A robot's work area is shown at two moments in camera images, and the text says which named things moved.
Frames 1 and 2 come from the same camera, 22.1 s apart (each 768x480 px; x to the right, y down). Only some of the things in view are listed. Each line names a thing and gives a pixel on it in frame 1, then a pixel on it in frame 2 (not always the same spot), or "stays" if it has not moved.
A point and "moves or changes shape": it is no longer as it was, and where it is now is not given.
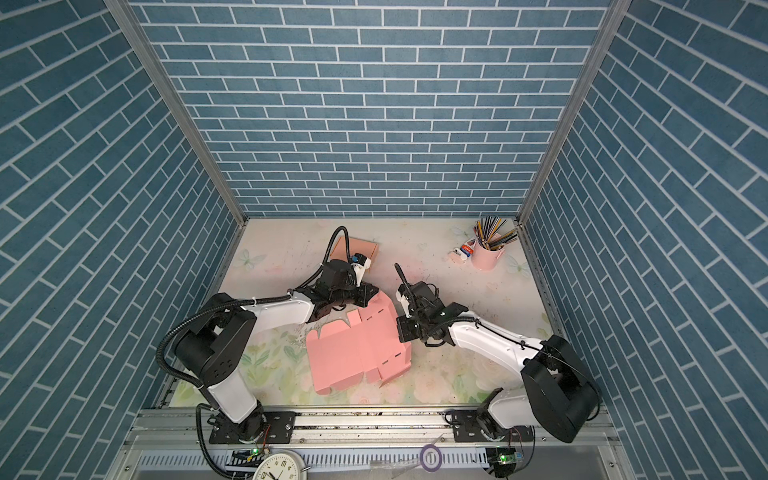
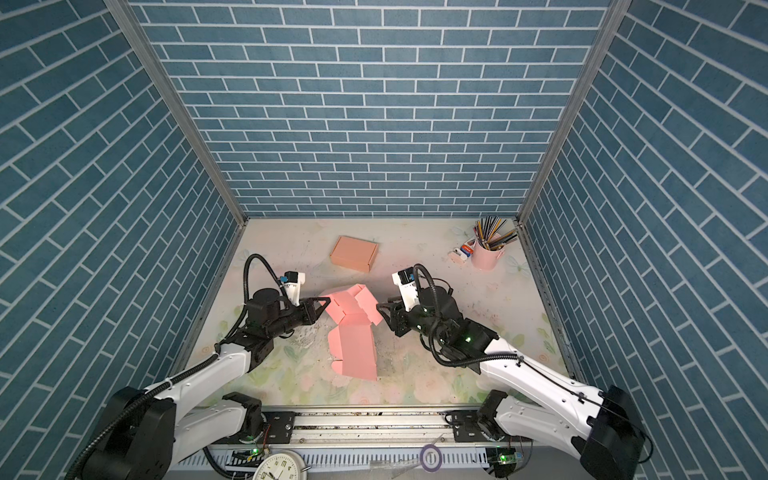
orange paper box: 356,246 stays
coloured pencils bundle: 486,230 stays
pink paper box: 369,345 moves or changes shape
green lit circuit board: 503,459 stays
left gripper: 364,295 → 309,314
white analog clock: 283,465 stays
